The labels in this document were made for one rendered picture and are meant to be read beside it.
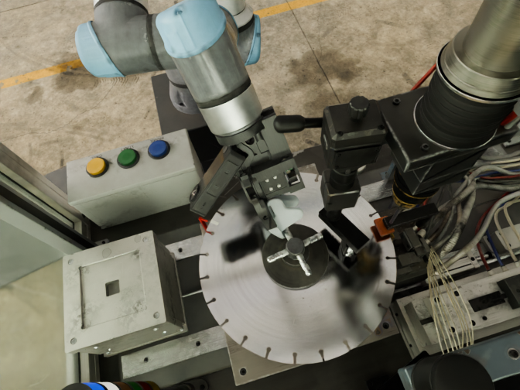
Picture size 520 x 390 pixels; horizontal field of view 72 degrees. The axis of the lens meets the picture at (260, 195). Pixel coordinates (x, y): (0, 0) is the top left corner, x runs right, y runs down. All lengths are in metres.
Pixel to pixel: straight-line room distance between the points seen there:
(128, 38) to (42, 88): 2.14
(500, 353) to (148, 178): 0.66
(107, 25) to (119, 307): 0.46
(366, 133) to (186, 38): 0.21
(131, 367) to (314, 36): 2.07
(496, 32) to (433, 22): 2.31
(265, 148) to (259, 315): 0.26
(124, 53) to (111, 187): 0.35
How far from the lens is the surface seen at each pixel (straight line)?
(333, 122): 0.36
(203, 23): 0.42
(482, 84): 0.33
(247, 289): 0.60
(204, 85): 0.43
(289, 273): 0.59
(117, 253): 0.75
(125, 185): 0.81
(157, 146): 0.82
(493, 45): 0.32
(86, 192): 0.85
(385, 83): 2.18
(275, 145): 0.48
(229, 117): 0.44
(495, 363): 0.55
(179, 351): 0.81
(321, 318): 0.59
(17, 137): 2.49
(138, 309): 0.70
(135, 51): 0.54
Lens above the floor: 1.54
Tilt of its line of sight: 63 degrees down
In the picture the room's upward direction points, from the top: 11 degrees counter-clockwise
